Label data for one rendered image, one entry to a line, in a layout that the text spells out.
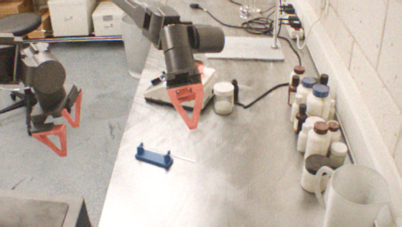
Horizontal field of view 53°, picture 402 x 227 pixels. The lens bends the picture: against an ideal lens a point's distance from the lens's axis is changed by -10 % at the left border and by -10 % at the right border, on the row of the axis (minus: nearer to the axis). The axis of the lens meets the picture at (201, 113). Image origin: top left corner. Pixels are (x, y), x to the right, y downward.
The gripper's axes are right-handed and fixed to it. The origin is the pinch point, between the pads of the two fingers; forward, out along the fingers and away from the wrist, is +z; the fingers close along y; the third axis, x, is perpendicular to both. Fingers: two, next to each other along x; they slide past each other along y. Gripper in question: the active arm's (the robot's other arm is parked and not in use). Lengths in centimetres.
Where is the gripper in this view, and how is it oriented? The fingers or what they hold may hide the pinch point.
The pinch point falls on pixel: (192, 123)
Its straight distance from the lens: 83.8
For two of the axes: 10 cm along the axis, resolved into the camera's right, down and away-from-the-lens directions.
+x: -9.8, 2.0, -0.1
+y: 0.4, 2.1, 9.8
